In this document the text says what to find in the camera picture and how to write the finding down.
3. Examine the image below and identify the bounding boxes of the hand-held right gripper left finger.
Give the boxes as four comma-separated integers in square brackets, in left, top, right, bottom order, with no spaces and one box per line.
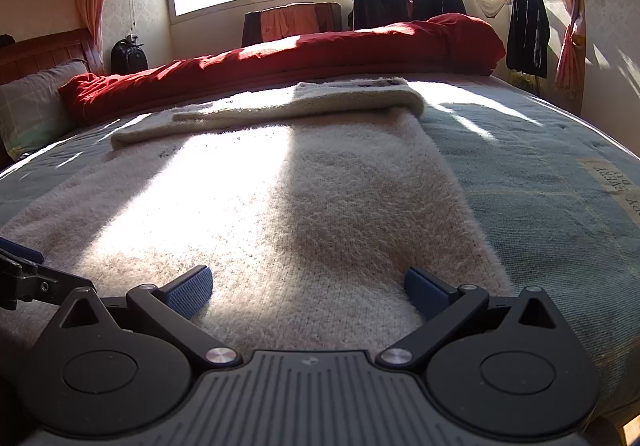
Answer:
[60,264,243,372]

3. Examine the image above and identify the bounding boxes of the black bag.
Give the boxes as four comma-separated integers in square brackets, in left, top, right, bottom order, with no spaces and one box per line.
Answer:
[111,38,148,75]

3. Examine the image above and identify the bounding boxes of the orange clothing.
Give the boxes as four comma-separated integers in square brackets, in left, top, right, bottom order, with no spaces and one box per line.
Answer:
[261,6,321,42]

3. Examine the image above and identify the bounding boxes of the brown wooden headboard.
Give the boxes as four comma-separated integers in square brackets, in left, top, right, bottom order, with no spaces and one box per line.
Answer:
[0,28,103,86]

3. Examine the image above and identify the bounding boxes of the brown chair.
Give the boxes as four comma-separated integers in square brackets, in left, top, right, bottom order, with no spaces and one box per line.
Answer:
[242,2,343,47]

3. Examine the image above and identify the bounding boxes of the cream knit sweater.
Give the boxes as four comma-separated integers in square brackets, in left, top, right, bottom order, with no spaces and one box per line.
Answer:
[0,76,513,362]

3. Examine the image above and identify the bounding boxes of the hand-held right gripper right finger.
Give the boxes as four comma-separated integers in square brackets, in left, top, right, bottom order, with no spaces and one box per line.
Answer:
[376,267,573,372]

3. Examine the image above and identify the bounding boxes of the bed with grey-green plaid sheet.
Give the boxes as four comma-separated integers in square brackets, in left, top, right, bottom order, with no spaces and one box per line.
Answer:
[0,70,640,427]

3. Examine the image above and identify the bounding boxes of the red duvet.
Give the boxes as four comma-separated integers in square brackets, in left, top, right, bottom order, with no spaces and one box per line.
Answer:
[59,13,506,124]

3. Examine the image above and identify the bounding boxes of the grey plaid pillow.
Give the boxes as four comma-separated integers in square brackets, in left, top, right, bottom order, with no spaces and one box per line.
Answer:
[0,58,90,161]

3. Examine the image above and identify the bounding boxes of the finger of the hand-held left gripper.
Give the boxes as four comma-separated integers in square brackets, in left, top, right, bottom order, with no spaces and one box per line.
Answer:
[0,236,45,263]
[0,248,96,311]

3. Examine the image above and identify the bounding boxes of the white hanging garment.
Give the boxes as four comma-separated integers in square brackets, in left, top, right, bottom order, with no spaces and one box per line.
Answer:
[472,0,516,19]

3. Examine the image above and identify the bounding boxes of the orange tied curtain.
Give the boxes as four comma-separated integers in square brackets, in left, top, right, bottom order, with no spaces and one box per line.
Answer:
[534,0,587,99]

